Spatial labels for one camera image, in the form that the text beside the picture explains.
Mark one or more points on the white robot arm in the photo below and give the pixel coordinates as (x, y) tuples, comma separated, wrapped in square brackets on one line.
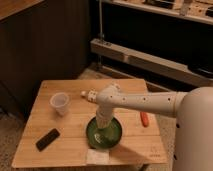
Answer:
[(194, 112)]

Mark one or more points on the grey metal shelf beam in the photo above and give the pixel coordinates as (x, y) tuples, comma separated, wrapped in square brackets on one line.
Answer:
[(145, 61)]

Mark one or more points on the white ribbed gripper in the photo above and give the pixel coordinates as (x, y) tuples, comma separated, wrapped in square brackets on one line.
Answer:
[(104, 115)]

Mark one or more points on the orange carrot toy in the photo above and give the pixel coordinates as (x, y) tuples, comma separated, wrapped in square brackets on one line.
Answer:
[(144, 119)]

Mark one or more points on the clear plastic cup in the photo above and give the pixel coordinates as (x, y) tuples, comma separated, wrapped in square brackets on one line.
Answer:
[(60, 102)]

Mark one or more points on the green ceramic bowl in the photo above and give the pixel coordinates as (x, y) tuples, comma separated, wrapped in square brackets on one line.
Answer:
[(103, 138)]

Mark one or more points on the small white toy figure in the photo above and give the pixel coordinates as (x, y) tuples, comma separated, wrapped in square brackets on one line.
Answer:
[(89, 95)]

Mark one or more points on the metal vertical pole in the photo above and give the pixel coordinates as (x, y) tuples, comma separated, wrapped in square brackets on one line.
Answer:
[(101, 34)]

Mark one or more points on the black remote control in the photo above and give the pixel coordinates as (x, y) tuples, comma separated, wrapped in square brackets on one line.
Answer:
[(47, 139)]

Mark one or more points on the upper shelf with items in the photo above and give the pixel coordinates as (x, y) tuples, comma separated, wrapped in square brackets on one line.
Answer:
[(193, 10)]

